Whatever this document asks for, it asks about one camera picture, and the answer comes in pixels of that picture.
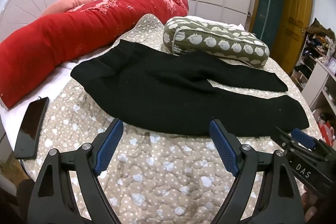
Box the black smartphone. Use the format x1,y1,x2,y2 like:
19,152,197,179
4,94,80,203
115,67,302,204
14,97,50,160

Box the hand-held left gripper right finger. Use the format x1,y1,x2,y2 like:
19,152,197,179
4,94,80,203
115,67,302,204
209,119,306,224

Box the red floral quilt roll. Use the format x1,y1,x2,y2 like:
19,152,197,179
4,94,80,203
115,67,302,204
0,0,189,109

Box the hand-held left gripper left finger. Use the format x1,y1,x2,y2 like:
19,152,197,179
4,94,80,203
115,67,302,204
28,118,124,224

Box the dark teal door curtain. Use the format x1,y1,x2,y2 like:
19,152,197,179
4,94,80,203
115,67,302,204
256,0,287,54

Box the beige quilted bed cover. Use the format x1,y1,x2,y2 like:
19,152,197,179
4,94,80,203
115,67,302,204
21,14,323,224

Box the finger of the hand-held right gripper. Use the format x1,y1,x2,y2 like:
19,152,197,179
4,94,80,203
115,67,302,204
274,126,300,154
291,128,328,159

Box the round grey headboard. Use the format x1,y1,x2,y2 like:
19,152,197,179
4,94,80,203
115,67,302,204
0,0,99,43

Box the pink pillow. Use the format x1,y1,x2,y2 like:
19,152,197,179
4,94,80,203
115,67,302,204
41,0,93,16

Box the green hedgehog print pillow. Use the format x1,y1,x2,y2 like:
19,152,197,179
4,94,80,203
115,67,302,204
163,17,270,69

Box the yellow wooden door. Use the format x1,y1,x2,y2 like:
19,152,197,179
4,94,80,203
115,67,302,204
273,0,314,75

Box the red bag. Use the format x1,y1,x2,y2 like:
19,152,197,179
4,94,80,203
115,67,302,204
318,121,336,146

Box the black pants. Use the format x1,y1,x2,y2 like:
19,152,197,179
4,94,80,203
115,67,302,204
70,39,310,138

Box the white cluttered shelf unit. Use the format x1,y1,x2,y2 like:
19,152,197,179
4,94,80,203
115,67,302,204
291,18,336,146

